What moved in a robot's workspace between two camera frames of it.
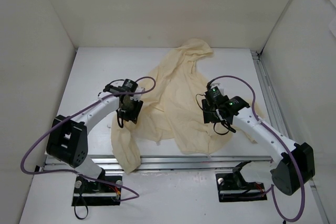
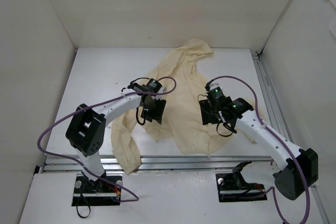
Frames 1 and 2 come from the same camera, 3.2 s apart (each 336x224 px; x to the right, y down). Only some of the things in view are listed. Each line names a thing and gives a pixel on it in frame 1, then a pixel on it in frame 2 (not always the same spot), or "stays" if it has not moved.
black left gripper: [132, 112] to [155, 111]
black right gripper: [210, 115] stays
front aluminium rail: [206, 164] stays
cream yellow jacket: [172, 112] stays
